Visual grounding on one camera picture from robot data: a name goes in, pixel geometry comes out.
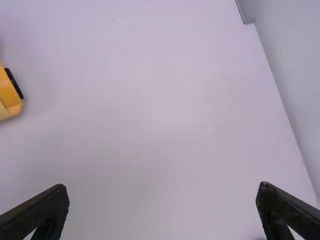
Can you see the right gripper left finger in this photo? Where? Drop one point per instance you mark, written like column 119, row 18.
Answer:
column 37, row 212

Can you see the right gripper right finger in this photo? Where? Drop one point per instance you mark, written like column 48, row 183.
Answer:
column 282, row 210

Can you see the yellow toy car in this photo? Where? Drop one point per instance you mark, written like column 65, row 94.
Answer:
column 8, row 97

